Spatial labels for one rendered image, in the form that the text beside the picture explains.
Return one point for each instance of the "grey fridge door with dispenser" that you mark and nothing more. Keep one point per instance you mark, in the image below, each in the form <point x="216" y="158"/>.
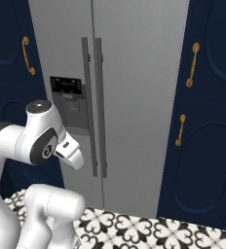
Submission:
<point x="66" y="29"/>

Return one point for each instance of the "plain grey fridge door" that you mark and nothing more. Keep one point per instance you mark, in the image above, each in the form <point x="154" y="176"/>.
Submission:
<point x="141" y="97"/>

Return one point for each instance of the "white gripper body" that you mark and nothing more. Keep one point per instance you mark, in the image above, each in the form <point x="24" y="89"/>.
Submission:
<point x="76" y="159"/>

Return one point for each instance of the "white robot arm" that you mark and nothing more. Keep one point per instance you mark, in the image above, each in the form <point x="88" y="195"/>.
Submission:
<point x="7" y="152"/>

